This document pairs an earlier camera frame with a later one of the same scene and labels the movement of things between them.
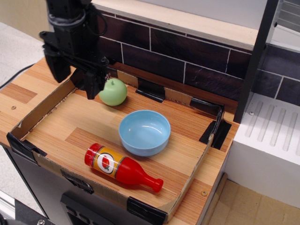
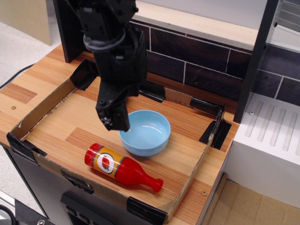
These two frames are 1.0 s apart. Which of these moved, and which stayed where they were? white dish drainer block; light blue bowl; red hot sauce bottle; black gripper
Moved: black gripper
Stayed: white dish drainer block; light blue bowl; red hot sauce bottle
